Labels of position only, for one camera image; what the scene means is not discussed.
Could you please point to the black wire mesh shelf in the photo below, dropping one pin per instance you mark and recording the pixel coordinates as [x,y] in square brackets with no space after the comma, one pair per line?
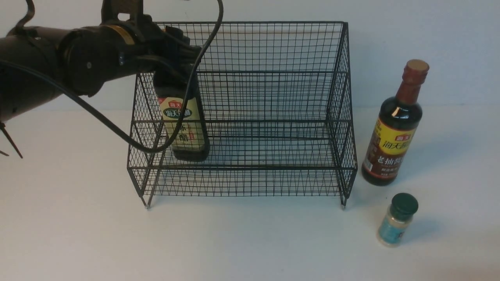
[278,107]

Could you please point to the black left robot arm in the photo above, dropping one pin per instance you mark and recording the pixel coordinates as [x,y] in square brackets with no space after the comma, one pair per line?
[84,59]

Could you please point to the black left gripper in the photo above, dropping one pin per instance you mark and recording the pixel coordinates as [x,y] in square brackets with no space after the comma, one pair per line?
[145,44]

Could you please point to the dark vinegar bottle gold cap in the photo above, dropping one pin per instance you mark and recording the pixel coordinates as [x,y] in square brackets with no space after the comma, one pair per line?
[192,141]

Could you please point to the soy sauce bottle red cap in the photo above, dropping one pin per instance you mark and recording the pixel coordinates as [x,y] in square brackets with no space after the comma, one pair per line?
[395,127]

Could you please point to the small spice jar green lid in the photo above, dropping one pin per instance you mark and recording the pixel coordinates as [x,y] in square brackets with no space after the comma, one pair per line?
[399,216]

